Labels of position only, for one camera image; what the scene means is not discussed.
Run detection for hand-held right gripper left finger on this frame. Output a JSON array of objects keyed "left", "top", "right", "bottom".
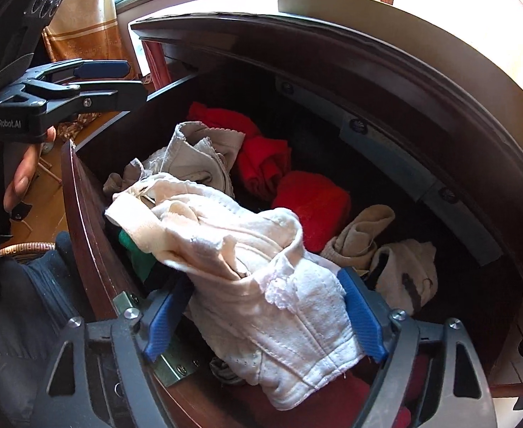
[{"left": 30, "top": 277, "right": 195, "bottom": 428}]

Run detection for dark red cloth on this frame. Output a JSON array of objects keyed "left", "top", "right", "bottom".
[{"left": 333, "top": 352, "right": 428, "bottom": 428}]

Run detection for dark wooden drawer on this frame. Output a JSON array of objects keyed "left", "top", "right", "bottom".
[
  {"left": 130, "top": 9, "right": 523, "bottom": 428},
  {"left": 61, "top": 69, "right": 523, "bottom": 428}
]

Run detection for cream white underwear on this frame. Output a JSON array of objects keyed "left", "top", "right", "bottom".
[{"left": 104, "top": 174, "right": 366, "bottom": 411}]

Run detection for metal drawer bracket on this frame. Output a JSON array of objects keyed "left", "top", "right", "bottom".
[{"left": 154, "top": 339, "right": 200, "bottom": 388}]

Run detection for grey patterned cloth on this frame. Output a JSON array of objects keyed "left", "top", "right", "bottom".
[{"left": 209, "top": 356, "right": 245, "bottom": 387}]

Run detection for person's left hand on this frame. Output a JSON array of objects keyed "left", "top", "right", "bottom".
[{"left": 0, "top": 126, "right": 58, "bottom": 208}]

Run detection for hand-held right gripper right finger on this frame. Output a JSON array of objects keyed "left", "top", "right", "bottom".
[{"left": 338, "top": 267, "right": 498, "bottom": 428}]

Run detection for green navy underwear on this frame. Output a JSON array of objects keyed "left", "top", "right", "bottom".
[{"left": 118, "top": 229, "right": 155, "bottom": 284}]

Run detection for person's dark trouser leg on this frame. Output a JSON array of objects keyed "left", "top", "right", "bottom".
[{"left": 0, "top": 231, "right": 93, "bottom": 428}]

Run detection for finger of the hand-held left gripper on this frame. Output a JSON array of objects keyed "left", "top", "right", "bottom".
[
  {"left": 23, "top": 59, "right": 131, "bottom": 83},
  {"left": 3, "top": 78, "right": 149, "bottom": 124}
]

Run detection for wicker basket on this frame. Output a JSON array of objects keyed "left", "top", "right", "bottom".
[{"left": 0, "top": 240, "right": 60, "bottom": 260}]

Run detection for white sock with dark marks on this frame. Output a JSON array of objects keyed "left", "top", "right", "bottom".
[{"left": 370, "top": 238, "right": 439, "bottom": 317}]

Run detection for beige lace-edged underwear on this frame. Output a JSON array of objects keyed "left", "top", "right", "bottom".
[{"left": 143, "top": 121, "right": 248, "bottom": 199}]

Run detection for grey drawer rail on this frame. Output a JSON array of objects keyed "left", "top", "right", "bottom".
[{"left": 274, "top": 76, "right": 503, "bottom": 269}]

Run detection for beige knitted sock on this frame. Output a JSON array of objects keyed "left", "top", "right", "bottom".
[{"left": 321, "top": 204, "right": 396, "bottom": 272}]

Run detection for red underwear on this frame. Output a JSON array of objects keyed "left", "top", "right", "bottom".
[
  {"left": 271, "top": 170, "right": 352, "bottom": 254},
  {"left": 186, "top": 102, "right": 292, "bottom": 200}
]

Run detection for taupe underwear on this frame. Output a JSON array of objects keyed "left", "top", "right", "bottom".
[{"left": 103, "top": 158, "right": 155, "bottom": 201}]

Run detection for yellow patterned curtain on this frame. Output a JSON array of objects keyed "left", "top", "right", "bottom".
[{"left": 42, "top": 0, "right": 130, "bottom": 143}]

